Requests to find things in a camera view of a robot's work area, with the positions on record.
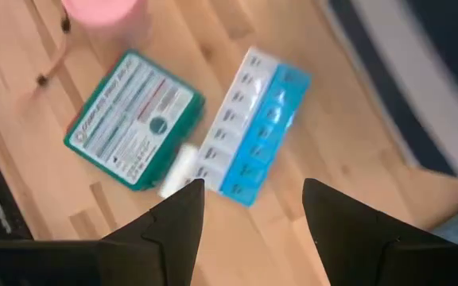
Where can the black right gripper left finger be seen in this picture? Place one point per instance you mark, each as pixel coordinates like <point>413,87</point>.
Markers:
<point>173,238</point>

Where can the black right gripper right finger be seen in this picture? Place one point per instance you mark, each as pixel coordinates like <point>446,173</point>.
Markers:
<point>348,238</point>

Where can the green first aid kit box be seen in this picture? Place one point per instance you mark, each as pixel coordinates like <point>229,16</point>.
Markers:
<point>133,119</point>

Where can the blue white pill organizer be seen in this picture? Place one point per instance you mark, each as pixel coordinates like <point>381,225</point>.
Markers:
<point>261,127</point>

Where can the pink lidded clear container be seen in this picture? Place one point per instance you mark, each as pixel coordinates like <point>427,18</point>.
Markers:
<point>102,12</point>

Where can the navy white striped fabric basket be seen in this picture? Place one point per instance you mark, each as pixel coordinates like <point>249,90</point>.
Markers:
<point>443,59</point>

